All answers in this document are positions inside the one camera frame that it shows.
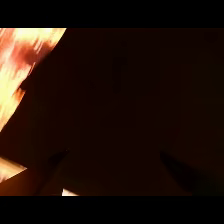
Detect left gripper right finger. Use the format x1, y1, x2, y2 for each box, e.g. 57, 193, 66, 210
159, 151, 222, 197

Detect black pants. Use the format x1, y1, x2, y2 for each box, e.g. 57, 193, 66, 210
0, 27, 224, 197

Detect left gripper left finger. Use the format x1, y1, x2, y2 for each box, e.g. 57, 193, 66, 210
35, 149, 70, 197

